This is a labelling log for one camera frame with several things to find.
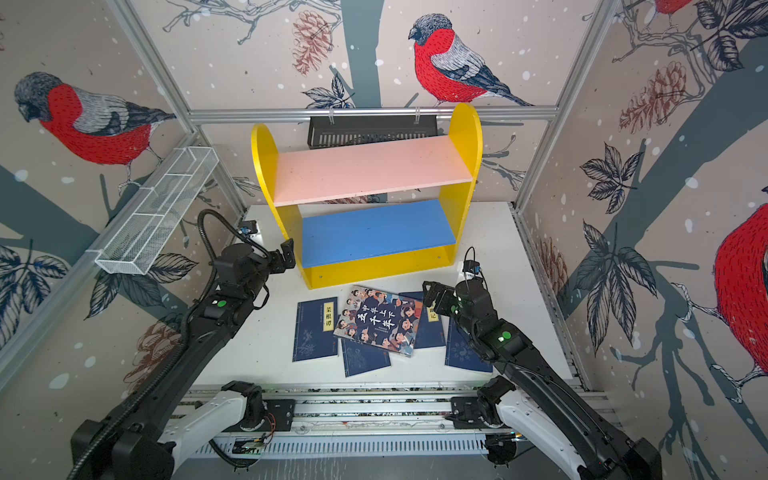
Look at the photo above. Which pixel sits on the black mesh tray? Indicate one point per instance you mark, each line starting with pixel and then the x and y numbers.
pixel 325 132

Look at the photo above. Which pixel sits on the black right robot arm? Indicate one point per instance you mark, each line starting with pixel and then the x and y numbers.
pixel 540 384

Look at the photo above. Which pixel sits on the white wire mesh basket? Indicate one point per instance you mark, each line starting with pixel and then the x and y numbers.
pixel 141 237

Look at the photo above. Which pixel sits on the navy book far right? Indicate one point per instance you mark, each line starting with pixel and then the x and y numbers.
pixel 460 354

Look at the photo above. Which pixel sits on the aluminium horizontal frame bar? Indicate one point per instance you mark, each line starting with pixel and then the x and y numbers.
pixel 491 113

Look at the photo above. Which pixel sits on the navy book far left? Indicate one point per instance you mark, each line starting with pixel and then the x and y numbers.
pixel 314 330

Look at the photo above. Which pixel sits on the colourful portrait cover book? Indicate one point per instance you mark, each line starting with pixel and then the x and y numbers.
pixel 380 319

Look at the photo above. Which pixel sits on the navy book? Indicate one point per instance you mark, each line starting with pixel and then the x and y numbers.
pixel 422 329
pixel 314 330
pixel 357 363
pixel 460 354

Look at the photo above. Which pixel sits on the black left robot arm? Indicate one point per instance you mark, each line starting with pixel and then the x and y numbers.
pixel 127 443

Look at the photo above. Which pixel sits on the yellow wooden bookshelf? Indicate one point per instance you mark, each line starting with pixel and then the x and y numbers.
pixel 368 211

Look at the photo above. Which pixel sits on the aluminium rail base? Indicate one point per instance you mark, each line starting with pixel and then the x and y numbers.
pixel 352 420

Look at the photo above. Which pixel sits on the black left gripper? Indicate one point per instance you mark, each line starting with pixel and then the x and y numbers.
pixel 278 264

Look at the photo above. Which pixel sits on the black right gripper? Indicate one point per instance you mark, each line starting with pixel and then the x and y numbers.
pixel 448 295

